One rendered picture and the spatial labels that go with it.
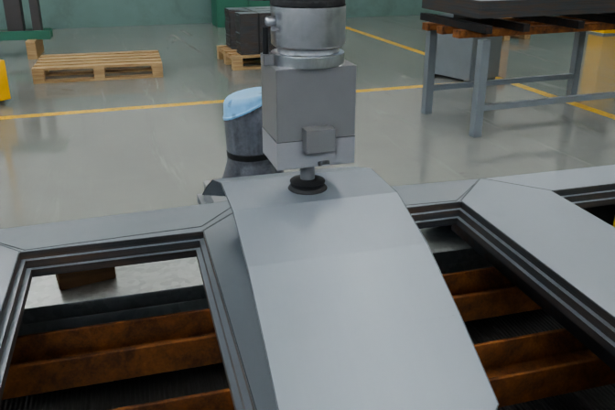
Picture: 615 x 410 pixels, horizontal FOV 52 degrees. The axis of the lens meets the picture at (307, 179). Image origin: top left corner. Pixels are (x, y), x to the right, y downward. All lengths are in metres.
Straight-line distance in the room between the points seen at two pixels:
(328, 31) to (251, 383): 0.36
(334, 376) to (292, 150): 0.23
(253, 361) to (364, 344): 0.19
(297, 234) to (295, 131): 0.10
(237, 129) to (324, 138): 0.78
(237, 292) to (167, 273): 0.43
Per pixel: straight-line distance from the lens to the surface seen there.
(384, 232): 0.64
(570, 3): 4.76
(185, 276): 1.23
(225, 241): 0.97
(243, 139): 1.40
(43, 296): 1.24
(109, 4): 10.65
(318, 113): 0.64
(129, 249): 1.00
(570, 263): 0.97
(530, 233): 1.04
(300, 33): 0.62
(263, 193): 0.68
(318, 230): 0.63
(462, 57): 6.28
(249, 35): 6.79
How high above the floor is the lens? 1.27
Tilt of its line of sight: 21 degrees down
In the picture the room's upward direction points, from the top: straight up
